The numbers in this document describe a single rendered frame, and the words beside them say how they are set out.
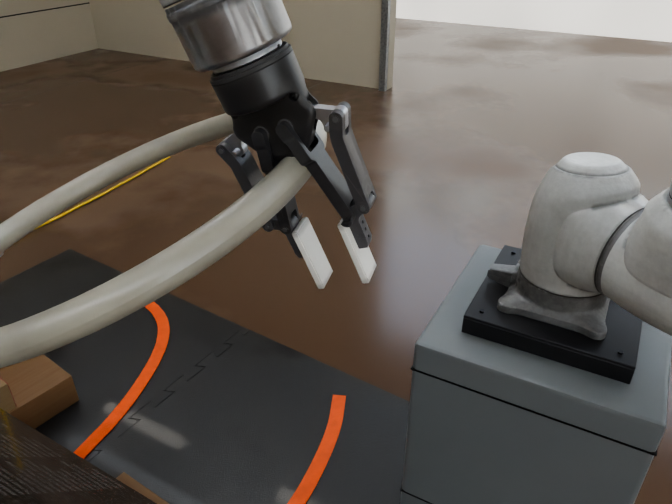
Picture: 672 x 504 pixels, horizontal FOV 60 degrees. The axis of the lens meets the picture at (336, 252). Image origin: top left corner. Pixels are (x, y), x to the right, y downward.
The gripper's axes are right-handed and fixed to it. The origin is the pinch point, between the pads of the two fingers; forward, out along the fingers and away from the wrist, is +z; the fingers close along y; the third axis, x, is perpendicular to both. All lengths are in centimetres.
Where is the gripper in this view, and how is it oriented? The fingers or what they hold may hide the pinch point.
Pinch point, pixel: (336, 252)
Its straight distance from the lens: 57.7
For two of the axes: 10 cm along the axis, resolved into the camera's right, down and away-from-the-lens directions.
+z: 3.7, 8.1, 4.6
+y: -8.8, 1.4, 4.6
